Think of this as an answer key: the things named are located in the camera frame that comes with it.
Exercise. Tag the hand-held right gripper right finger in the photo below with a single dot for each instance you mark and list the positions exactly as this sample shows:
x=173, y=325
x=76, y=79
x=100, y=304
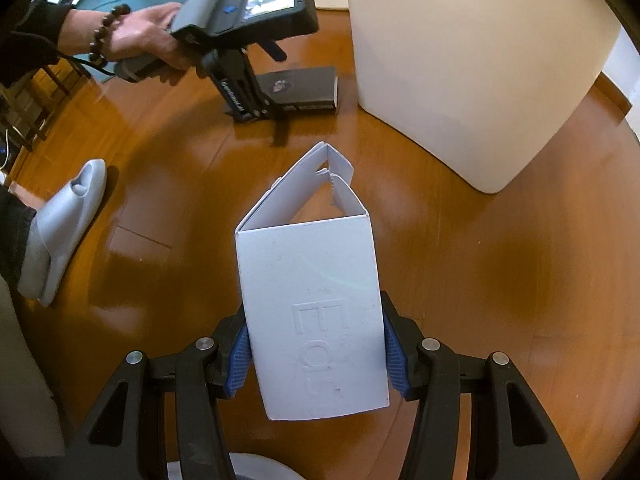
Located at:
x=395, y=355

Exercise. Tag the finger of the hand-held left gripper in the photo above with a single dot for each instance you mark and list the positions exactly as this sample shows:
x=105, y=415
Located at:
x=240, y=90
x=281, y=127

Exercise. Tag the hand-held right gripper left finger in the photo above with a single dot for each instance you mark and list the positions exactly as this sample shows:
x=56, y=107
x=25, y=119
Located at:
x=237, y=360

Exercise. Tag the black box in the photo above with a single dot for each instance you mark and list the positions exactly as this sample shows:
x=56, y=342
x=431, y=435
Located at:
x=300, y=87

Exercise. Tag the white cardboard box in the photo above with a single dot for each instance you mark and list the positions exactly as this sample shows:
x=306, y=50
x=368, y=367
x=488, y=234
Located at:
x=312, y=305

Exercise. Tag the cream plastic bin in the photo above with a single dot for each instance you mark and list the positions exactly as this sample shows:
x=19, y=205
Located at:
x=475, y=60

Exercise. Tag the person's left forearm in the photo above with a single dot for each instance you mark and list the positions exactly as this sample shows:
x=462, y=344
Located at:
x=37, y=37

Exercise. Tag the person's left hand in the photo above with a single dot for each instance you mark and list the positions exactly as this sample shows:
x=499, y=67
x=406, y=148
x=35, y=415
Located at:
x=145, y=32

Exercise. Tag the wooden chair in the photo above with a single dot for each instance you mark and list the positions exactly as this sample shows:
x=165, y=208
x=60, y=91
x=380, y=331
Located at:
x=35, y=105

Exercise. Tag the grey slipper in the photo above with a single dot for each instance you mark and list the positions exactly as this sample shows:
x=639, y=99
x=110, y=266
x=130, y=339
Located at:
x=65, y=230

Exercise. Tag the person's leg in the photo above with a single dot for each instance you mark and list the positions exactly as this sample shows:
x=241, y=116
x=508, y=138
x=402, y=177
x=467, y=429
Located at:
x=12, y=235

